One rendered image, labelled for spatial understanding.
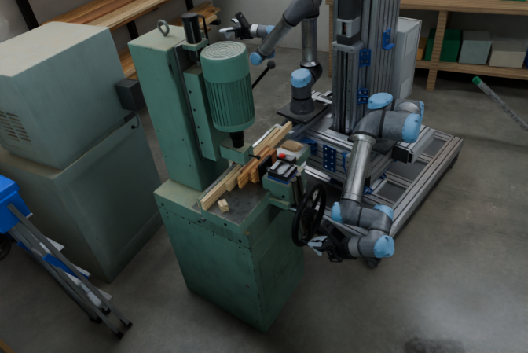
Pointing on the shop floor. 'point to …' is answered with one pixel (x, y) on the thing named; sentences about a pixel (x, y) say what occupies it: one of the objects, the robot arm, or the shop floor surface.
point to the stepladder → (52, 251)
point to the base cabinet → (239, 267)
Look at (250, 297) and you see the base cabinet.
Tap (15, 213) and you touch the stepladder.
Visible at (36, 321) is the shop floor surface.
